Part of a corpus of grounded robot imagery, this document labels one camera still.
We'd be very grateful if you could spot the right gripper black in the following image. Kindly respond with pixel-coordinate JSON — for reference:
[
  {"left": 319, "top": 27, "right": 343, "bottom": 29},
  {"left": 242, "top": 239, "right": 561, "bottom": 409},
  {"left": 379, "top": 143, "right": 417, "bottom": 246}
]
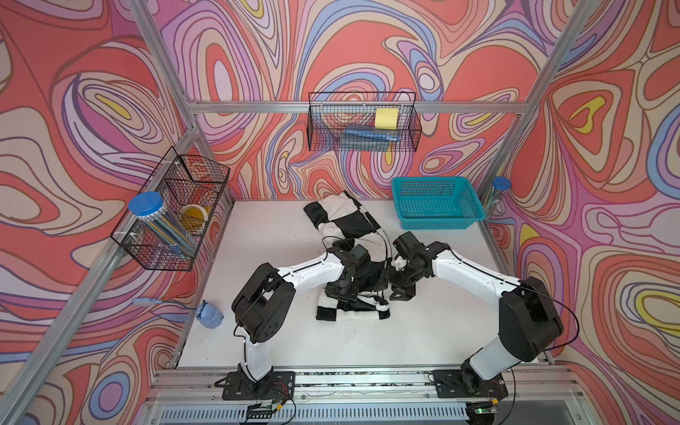
[{"left": 374, "top": 260, "right": 427, "bottom": 299}]

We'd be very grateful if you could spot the black white checkered pillowcase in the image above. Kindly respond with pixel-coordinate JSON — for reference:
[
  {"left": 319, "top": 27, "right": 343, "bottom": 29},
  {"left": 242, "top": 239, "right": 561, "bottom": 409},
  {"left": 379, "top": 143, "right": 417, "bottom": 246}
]
[{"left": 304, "top": 192, "right": 392, "bottom": 322}]

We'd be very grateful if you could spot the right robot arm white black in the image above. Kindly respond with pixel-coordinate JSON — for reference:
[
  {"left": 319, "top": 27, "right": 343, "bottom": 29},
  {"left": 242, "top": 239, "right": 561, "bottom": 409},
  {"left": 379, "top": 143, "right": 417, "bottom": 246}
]
[{"left": 388, "top": 232, "right": 564, "bottom": 394}]

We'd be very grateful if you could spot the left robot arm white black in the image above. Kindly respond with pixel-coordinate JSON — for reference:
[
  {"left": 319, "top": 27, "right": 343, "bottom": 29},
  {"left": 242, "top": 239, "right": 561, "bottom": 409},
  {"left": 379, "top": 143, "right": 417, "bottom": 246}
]
[{"left": 231, "top": 245, "right": 371, "bottom": 384}]

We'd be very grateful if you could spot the yellow tape roll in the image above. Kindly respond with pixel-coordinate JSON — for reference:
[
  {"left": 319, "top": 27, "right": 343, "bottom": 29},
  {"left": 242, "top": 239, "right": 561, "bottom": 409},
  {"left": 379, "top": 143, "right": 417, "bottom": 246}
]
[{"left": 178, "top": 205, "right": 209, "bottom": 234}]

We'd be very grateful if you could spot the teal plastic basket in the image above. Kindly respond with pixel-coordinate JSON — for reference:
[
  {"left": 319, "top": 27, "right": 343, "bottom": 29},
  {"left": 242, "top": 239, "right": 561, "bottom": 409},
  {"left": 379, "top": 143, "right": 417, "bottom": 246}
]
[{"left": 391, "top": 177, "right": 486, "bottom": 230}]

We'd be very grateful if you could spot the blue lid corner jar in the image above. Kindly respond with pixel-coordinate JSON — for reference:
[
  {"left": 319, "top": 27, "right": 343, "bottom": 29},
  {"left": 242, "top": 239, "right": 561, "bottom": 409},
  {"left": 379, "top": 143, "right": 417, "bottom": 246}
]
[{"left": 484, "top": 176, "right": 512, "bottom": 215}]

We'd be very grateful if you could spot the yellow sticky note pad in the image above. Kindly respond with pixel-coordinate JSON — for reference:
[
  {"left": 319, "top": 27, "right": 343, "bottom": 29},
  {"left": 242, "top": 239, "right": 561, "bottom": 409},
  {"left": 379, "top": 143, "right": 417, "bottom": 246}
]
[{"left": 374, "top": 107, "right": 400, "bottom": 130}]

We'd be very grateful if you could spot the blue lid straw jar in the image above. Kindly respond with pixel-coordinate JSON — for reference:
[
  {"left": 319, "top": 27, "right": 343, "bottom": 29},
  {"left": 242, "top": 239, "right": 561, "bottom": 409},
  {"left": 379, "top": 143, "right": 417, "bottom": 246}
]
[{"left": 127, "top": 191, "right": 198, "bottom": 260}]

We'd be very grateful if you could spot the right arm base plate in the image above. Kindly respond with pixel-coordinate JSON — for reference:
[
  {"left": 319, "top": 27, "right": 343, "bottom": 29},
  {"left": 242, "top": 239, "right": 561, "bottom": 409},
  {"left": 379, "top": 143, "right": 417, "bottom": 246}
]
[{"left": 430, "top": 369, "right": 508, "bottom": 400}]

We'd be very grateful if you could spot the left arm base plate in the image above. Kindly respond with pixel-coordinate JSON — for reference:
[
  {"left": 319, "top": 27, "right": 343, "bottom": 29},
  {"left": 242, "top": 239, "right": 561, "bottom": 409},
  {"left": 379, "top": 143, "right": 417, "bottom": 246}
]
[{"left": 214, "top": 369, "right": 296, "bottom": 401}]

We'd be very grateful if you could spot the back wire basket black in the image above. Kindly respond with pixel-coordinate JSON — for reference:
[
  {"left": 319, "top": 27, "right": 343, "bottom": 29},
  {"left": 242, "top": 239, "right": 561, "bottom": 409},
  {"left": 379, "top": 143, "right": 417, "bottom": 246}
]
[{"left": 307, "top": 90, "right": 423, "bottom": 152}]

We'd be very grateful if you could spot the wire basket black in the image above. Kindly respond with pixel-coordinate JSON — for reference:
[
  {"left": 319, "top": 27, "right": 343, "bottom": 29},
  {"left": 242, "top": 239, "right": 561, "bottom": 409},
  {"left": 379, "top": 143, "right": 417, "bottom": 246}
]
[
  {"left": 307, "top": 90, "right": 423, "bottom": 152},
  {"left": 111, "top": 148, "right": 230, "bottom": 271}
]

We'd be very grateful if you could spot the aluminium rail front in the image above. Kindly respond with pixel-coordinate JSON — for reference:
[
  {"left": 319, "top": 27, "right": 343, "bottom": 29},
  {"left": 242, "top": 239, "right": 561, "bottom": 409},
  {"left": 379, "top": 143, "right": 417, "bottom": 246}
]
[{"left": 146, "top": 363, "right": 586, "bottom": 406}]

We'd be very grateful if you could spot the left wire basket black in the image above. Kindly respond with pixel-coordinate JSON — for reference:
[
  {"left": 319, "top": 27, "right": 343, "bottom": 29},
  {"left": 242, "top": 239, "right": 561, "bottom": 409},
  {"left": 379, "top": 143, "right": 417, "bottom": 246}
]
[{"left": 111, "top": 148, "right": 230, "bottom": 271}]

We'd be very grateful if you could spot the blue cable left wall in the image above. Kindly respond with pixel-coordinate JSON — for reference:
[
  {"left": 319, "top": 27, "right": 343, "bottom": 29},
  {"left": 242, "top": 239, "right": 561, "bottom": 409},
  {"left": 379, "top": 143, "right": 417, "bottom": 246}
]
[{"left": 132, "top": 296, "right": 198, "bottom": 315}]

